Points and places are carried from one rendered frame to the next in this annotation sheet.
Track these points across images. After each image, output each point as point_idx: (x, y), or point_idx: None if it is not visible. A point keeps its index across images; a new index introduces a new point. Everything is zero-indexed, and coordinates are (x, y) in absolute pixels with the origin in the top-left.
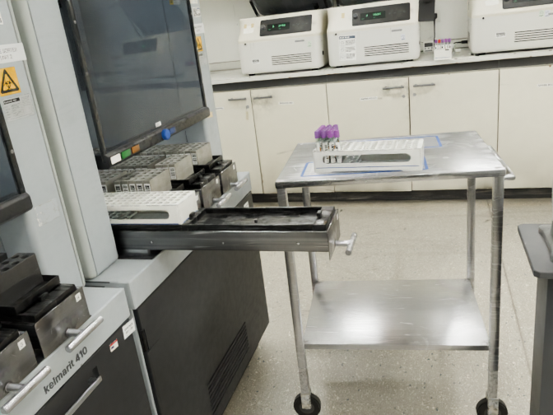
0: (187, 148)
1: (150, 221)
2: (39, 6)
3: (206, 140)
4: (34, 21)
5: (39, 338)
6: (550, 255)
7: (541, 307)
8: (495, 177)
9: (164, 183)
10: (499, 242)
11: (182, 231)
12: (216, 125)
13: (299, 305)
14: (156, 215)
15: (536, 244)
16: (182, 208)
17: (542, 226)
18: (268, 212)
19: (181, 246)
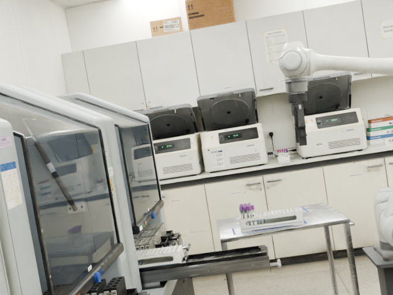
0: (152, 226)
1: (161, 264)
2: (114, 148)
3: (161, 221)
4: (113, 155)
5: None
6: (382, 258)
7: (383, 291)
8: (345, 223)
9: (153, 245)
10: (353, 261)
11: (183, 267)
12: (164, 212)
13: None
14: (158, 262)
15: (373, 254)
16: (180, 253)
17: (375, 246)
18: (227, 252)
19: (182, 276)
